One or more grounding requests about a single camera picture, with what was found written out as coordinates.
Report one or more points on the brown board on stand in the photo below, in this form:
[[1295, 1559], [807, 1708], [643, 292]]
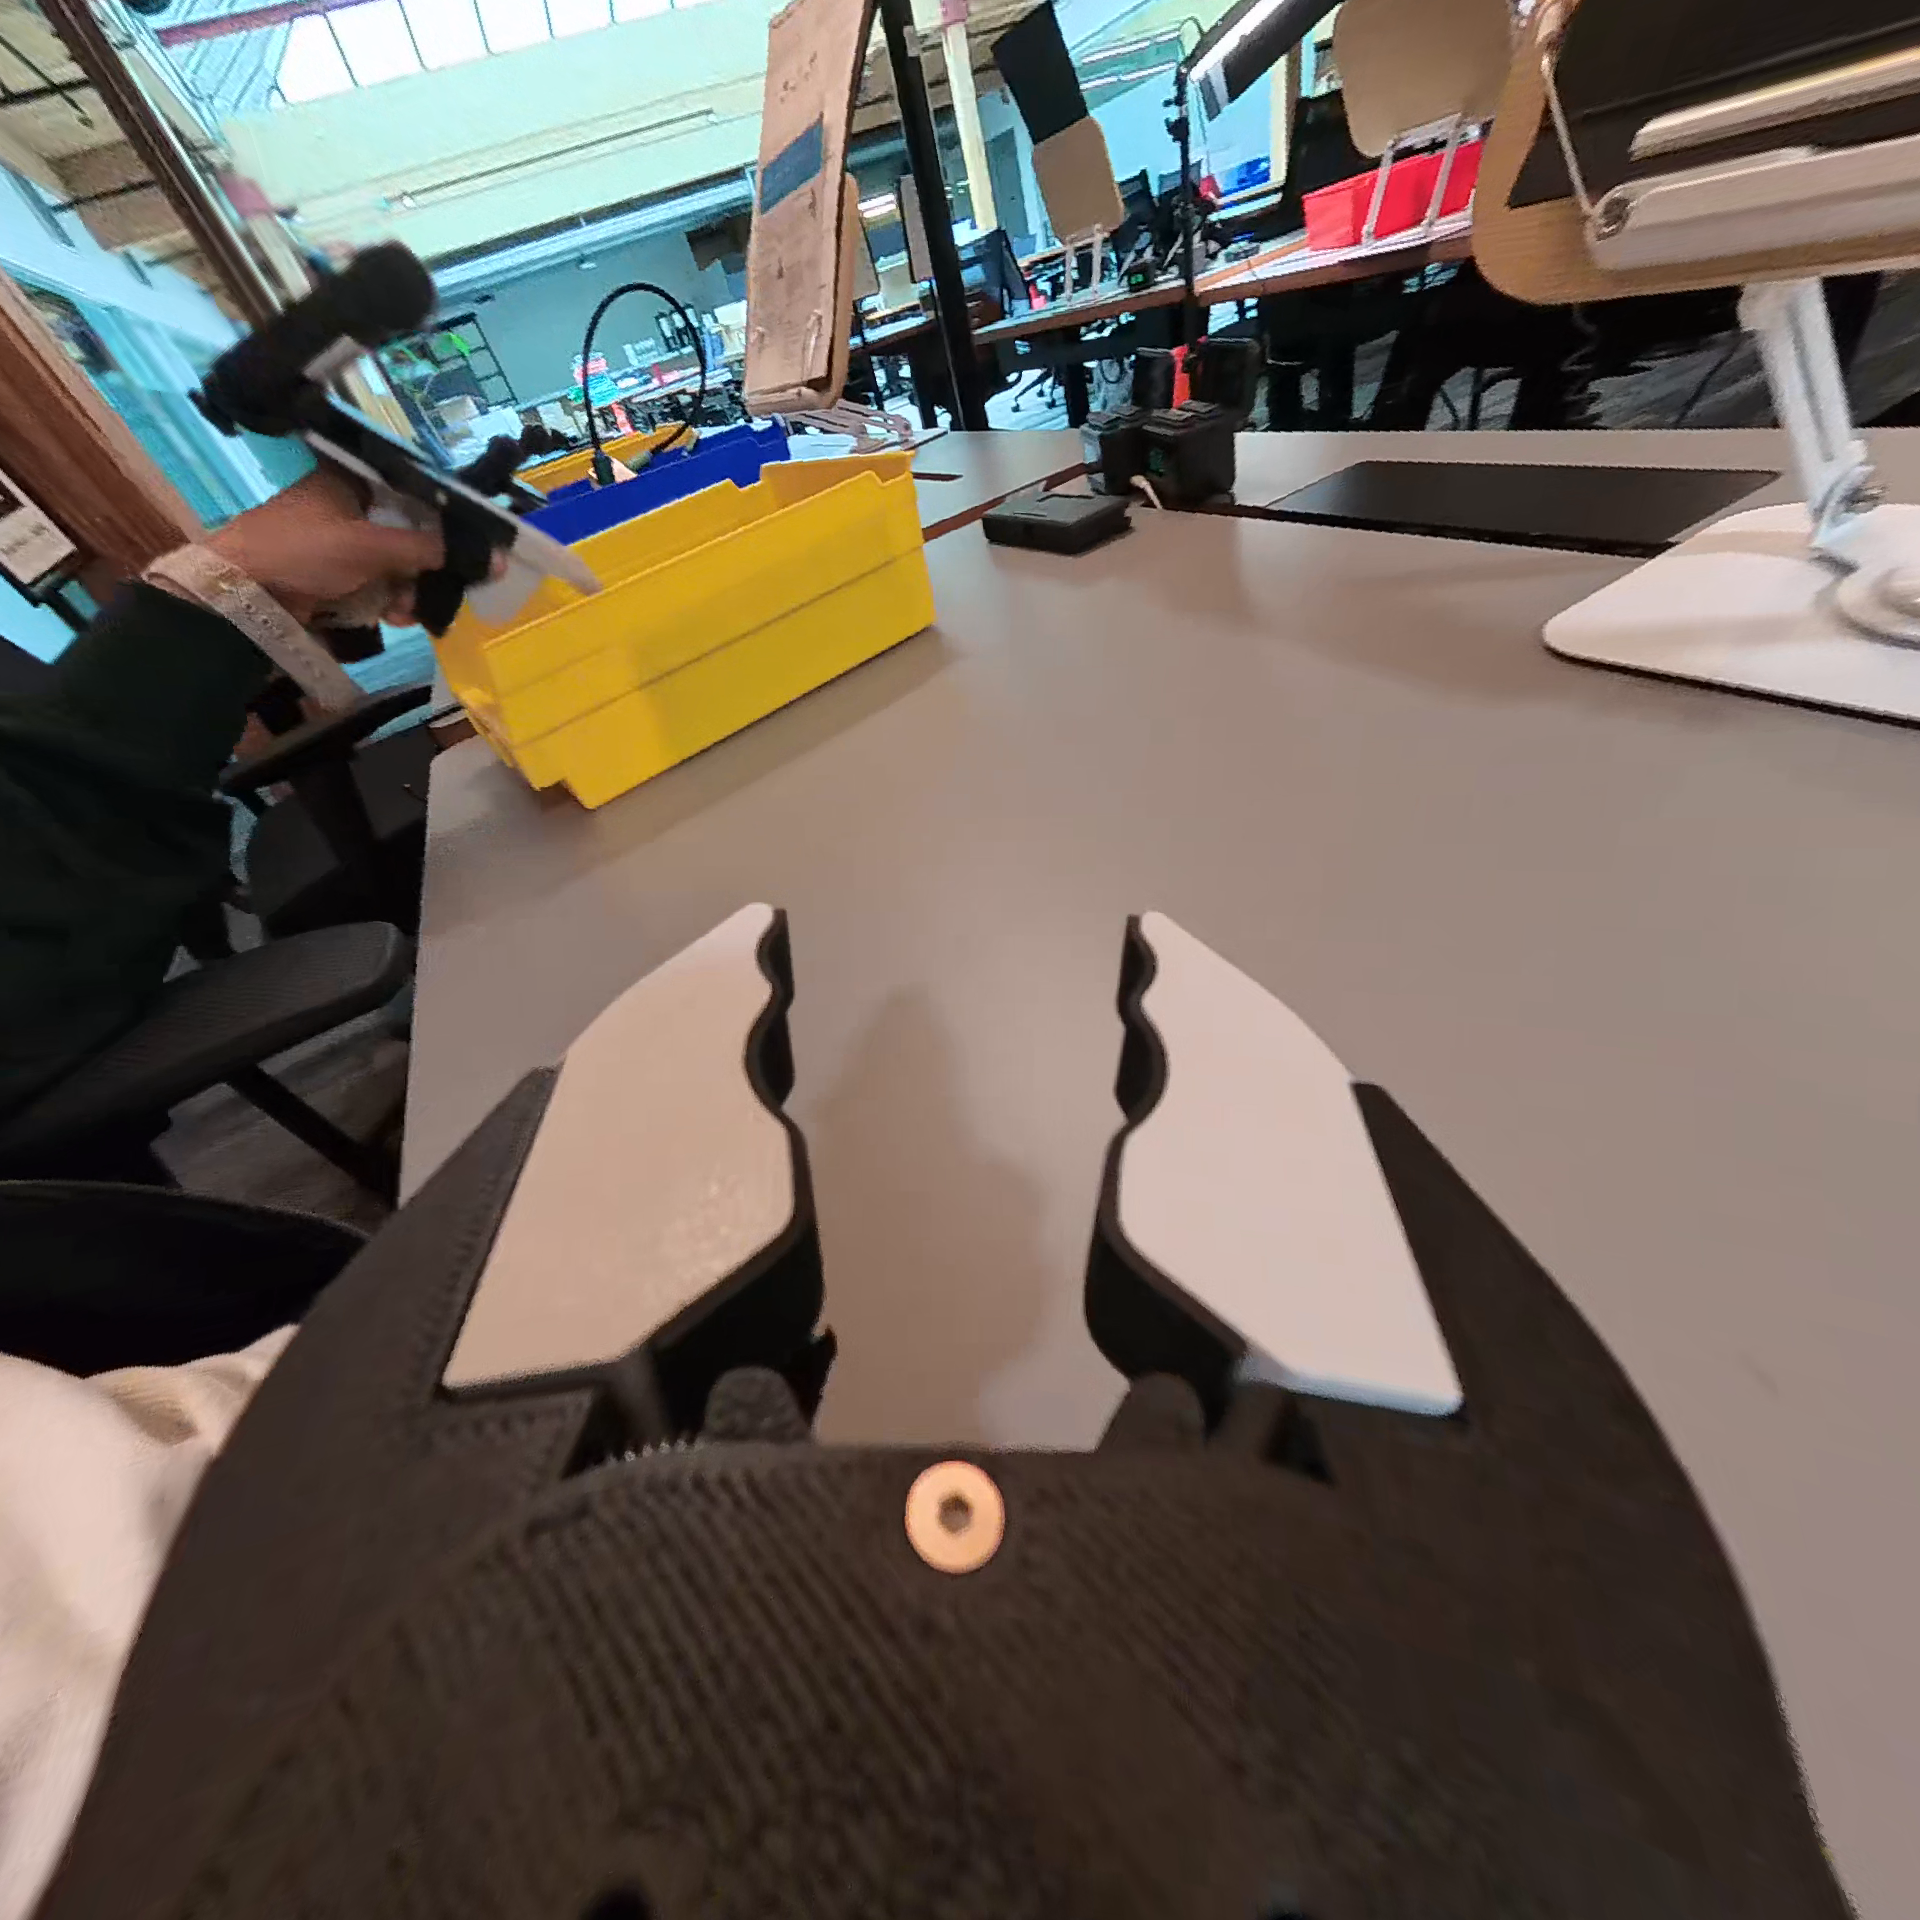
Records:
[[803, 194]]

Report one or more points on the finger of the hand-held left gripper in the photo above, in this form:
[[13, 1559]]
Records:
[[533, 580]]

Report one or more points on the yellow plastic bin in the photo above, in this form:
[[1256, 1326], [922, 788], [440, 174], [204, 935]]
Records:
[[704, 629], [599, 458]]

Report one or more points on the black battery charger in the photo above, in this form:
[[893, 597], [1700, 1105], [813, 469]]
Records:
[[1178, 434]]

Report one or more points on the dark chair armrest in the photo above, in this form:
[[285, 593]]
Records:
[[225, 1021]]

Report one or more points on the black metal pole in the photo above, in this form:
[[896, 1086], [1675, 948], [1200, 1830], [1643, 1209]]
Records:
[[937, 224]]

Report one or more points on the person's left forearm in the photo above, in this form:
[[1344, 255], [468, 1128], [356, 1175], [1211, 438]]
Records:
[[105, 839]]

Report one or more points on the black office chair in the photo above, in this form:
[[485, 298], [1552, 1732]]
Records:
[[329, 796]]

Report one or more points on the wooden office desk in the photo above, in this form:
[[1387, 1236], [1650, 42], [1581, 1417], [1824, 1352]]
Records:
[[1275, 277]]

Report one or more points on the black light bar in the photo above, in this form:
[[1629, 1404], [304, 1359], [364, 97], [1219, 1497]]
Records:
[[1252, 44]]

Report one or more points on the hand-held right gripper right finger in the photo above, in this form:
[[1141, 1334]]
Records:
[[1259, 1201]]

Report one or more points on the silver stand with tan board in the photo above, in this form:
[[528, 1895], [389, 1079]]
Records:
[[1724, 616]]

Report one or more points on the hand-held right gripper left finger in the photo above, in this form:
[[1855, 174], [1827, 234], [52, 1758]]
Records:
[[644, 1184]]

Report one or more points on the red plastic bin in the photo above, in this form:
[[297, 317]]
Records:
[[1387, 202]]

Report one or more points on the flat black box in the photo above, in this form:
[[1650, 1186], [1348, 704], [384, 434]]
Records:
[[1059, 521]]

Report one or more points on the black desk mat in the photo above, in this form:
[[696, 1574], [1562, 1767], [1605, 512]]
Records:
[[1515, 503]]

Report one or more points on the person's white shirt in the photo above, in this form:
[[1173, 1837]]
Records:
[[76, 1546]]

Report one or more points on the person's left hand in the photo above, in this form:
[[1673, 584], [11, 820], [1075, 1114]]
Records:
[[329, 548]]

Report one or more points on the blue plastic bin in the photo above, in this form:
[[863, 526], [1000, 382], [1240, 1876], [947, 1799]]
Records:
[[675, 480]]

